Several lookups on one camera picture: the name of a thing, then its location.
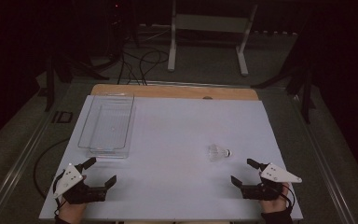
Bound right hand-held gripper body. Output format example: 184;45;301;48
241;162;303;202

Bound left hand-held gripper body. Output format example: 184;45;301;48
52;162;108;205

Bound clear plastic container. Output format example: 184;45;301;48
76;92;137;160

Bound person's left hand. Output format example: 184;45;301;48
58;198;88;224

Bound person's right hand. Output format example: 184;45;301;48
258;189;290;215

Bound white table mat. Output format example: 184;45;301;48
38;94;304;222

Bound black tripod stand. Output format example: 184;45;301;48
45;52;111;113
251;62;316;125

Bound wooden table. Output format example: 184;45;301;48
90;83;260;101

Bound dark equipment rack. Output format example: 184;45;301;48
103;0;141;60

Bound white metal stand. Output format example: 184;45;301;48
167;0;259;77

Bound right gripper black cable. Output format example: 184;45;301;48
279;183;296;209

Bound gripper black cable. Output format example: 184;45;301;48
51;176;63;217
279;183;296;209

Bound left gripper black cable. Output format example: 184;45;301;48
51;176;63;217

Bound long black floor cable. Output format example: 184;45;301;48
33;138;71;200

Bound metal floor rail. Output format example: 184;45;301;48
288;91;357;224
0;90;76;224

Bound black rectangular floor frame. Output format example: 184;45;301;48
50;110;75;124

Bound black floor cables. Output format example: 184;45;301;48
117;49;171;87

